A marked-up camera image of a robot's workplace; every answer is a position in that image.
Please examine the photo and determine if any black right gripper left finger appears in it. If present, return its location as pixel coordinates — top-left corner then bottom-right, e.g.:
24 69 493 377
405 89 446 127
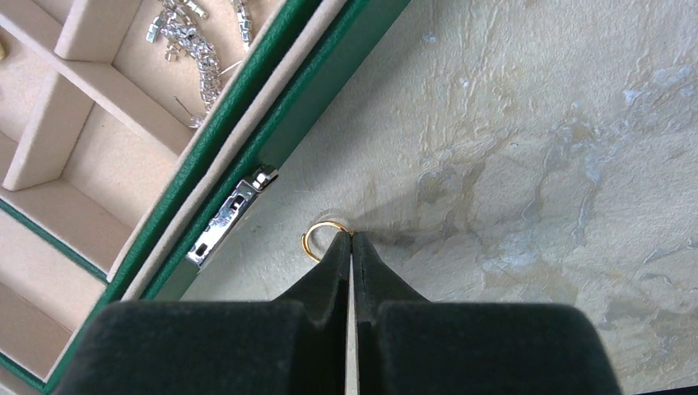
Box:
277 231 351 394

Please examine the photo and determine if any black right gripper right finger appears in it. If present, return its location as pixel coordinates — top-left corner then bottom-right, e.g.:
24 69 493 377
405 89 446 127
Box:
351 232 431 394

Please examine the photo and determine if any gold ring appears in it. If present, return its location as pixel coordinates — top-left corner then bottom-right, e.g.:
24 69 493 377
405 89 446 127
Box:
300 219 353 264

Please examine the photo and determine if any beige removable jewelry tray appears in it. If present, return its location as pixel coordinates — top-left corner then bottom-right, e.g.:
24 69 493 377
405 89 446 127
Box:
0 0 328 285

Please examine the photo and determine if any green jewelry box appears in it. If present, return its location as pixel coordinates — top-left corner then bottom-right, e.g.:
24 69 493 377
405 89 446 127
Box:
1 1 407 394

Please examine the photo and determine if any silver box clasp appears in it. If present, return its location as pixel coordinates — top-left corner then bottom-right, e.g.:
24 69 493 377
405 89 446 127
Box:
185 165 278 269

